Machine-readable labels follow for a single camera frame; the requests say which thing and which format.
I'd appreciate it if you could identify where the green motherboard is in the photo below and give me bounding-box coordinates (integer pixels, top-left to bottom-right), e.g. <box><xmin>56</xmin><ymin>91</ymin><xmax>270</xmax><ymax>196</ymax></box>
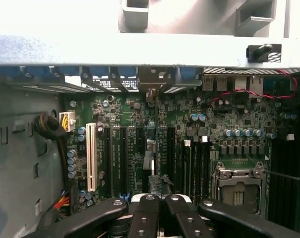
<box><xmin>57</xmin><ymin>91</ymin><xmax>300</xmax><ymax>220</ymax></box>

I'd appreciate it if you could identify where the black open PC case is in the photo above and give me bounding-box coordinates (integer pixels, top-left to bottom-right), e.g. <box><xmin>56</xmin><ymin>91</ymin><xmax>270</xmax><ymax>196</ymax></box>
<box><xmin>0</xmin><ymin>33</ymin><xmax>300</xmax><ymax>238</ymax></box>

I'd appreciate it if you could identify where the metal CPU socket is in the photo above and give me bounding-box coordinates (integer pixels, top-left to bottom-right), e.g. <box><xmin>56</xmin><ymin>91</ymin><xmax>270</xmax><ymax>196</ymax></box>
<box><xmin>212</xmin><ymin>161</ymin><xmax>267</xmax><ymax>217</ymax></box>

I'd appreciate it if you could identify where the red and black twisted wire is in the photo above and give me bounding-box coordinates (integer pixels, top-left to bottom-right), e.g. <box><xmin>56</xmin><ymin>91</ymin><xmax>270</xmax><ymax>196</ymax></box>
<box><xmin>210</xmin><ymin>68</ymin><xmax>299</xmax><ymax>106</ymax></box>

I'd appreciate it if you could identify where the white power connector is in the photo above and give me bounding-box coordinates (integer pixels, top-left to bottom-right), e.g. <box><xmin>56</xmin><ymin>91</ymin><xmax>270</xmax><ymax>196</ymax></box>
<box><xmin>58</xmin><ymin>111</ymin><xmax>77</xmax><ymax>133</ymax></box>

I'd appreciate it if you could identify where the black RAM slot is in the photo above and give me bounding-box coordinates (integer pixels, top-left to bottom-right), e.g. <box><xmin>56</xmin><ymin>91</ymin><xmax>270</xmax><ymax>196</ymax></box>
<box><xmin>198</xmin><ymin>142</ymin><xmax>205</xmax><ymax>203</ymax></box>
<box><xmin>281</xmin><ymin>133</ymin><xmax>296</xmax><ymax>221</ymax></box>
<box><xmin>272</xmin><ymin>140</ymin><xmax>281</xmax><ymax>220</ymax></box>
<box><xmin>192</xmin><ymin>142</ymin><xmax>198</xmax><ymax>204</ymax></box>
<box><xmin>290</xmin><ymin>140</ymin><xmax>300</xmax><ymax>223</ymax></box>
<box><xmin>204</xmin><ymin>142</ymin><xmax>212</xmax><ymax>199</ymax></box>

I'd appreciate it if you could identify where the black sleeved power cable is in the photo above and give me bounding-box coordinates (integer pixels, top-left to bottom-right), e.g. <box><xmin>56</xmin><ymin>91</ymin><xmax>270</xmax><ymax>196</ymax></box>
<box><xmin>33</xmin><ymin>113</ymin><xmax>77</xmax><ymax>190</ymax></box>

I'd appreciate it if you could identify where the thin metal locking lever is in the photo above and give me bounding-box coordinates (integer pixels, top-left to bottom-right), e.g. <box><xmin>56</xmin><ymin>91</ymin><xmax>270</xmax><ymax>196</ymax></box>
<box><xmin>262</xmin><ymin>169</ymin><xmax>300</xmax><ymax>183</ymax></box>

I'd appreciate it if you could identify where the coloured power wire bundle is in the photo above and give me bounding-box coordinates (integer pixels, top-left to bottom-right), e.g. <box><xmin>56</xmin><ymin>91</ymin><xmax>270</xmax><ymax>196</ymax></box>
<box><xmin>52</xmin><ymin>178</ymin><xmax>79</xmax><ymax>222</ymax></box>

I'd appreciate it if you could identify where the white expansion slot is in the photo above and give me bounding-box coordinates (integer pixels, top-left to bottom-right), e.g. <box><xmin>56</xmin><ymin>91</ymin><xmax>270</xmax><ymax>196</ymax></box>
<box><xmin>86</xmin><ymin>122</ymin><xmax>98</xmax><ymax>193</ymax></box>

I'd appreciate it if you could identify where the short black expansion slot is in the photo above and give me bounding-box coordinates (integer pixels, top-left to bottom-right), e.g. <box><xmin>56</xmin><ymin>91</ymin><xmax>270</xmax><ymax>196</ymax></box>
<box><xmin>135</xmin><ymin>126</ymin><xmax>145</xmax><ymax>152</ymax></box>

